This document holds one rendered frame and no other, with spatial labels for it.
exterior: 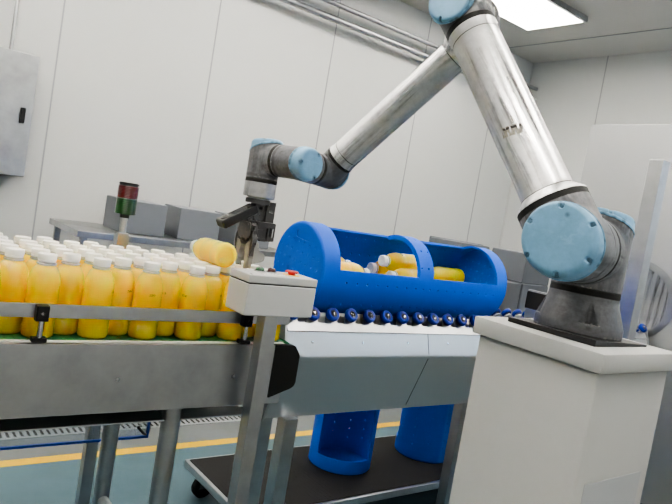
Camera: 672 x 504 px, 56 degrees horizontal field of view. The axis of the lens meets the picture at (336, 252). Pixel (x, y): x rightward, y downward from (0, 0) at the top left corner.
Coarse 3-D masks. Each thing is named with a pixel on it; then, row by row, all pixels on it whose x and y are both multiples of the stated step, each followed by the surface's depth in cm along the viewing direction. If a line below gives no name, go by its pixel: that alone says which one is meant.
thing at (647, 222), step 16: (656, 160) 254; (656, 176) 253; (656, 192) 253; (640, 208) 257; (656, 208) 254; (640, 224) 257; (656, 224) 256; (640, 240) 256; (640, 256) 256; (640, 272) 255; (624, 288) 260; (640, 288) 256; (624, 304) 259; (640, 304) 258; (624, 320) 258; (624, 336) 258
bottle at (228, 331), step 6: (228, 282) 167; (222, 300) 167; (222, 306) 167; (222, 324) 166; (228, 324) 166; (234, 324) 166; (222, 330) 166; (228, 330) 166; (234, 330) 166; (240, 330) 168; (222, 336) 166; (228, 336) 166; (234, 336) 166; (240, 336) 168
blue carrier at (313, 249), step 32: (320, 224) 198; (288, 256) 203; (320, 256) 189; (352, 256) 228; (416, 256) 214; (448, 256) 254; (480, 256) 251; (320, 288) 189; (352, 288) 196; (384, 288) 203; (416, 288) 212; (448, 288) 221; (480, 288) 231
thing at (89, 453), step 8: (120, 240) 199; (128, 240) 200; (88, 448) 203; (96, 448) 205; (88, 456) 204; (96, 456) 205; (80, 464) 206; (88, 464) 204; (80, 472) 205; (88, 472) 204; (80, 480) 204; (88, 480) 205; (80, 488) 204; (88, 488) 205; (80, 496) 204; (88, 496) 206
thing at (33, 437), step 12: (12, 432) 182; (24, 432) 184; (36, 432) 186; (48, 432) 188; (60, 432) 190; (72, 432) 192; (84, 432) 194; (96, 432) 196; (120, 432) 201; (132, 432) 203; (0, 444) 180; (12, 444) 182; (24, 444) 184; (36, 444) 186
